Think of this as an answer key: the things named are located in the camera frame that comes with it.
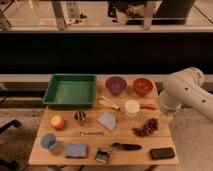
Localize orange apple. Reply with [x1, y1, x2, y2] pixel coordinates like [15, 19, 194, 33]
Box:
[50, 115, 65, 130]

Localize light blue cloth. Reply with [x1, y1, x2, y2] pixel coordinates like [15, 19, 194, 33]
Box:
[97, 112, 117, 131]

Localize bunch of dark grapes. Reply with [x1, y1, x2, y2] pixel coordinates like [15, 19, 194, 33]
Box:
[132, 118, 159, 137]

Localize black handled brush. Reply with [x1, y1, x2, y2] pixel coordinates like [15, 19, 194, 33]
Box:
[94, 143, 142, 164]

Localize purple bowl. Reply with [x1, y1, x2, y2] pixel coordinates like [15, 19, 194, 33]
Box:
[105, 76, 127, 96]

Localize red bowl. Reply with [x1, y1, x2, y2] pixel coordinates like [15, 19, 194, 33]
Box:
[133, 78, 153, 96]

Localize black phone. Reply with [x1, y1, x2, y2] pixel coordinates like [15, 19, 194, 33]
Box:
[150, 147, 175, 160]

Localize blue sponge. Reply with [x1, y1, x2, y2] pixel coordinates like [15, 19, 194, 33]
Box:
[65, 144, 88, 158]

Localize blue plastic cup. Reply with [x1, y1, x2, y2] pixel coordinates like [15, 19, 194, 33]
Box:
[40, 133, 58, 151]

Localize wooden table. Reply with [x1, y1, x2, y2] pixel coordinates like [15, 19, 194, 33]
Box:
[28, 78, 180, 167]

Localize green plastic tray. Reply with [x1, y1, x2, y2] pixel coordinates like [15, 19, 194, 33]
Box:
[43, 74, 96, 108]

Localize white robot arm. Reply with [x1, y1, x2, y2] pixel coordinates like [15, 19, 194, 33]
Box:
[158, 67, 213, 122]

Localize metal spoon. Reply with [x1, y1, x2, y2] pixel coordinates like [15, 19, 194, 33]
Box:
[74, 131, 104, 136]

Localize yellow banana toy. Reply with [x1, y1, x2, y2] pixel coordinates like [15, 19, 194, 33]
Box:
[98, 95, 120, 111]

